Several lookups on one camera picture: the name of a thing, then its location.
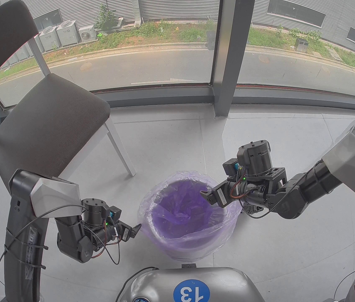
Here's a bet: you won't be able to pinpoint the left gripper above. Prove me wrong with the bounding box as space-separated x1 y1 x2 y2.
102 222 142 245

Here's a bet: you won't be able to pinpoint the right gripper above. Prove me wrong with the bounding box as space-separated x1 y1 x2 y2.
200 181 267 207

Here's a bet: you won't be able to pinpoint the purple plastic bag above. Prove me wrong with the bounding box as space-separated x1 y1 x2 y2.
137 170 241 262

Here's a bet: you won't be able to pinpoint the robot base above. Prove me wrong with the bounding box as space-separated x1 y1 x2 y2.
124 263 261 302

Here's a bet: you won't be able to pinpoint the crumpled black plastic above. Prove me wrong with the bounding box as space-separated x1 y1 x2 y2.
240 200 265 216

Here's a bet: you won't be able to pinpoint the white trash bin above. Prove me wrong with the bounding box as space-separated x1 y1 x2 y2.
143 172 238 260

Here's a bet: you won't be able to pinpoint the grey chair with white legs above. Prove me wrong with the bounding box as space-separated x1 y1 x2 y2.
0 0 137 194

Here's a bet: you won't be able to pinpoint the window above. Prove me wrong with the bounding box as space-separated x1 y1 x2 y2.
0 0 355 119

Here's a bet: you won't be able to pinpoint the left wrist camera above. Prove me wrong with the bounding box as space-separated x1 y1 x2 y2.
108 206 122 223

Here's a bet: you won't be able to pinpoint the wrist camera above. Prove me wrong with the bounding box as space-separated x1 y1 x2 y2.
222 158 244 182
108 206 122 223

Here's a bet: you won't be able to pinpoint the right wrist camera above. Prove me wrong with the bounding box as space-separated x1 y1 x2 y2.
222 158 244 182

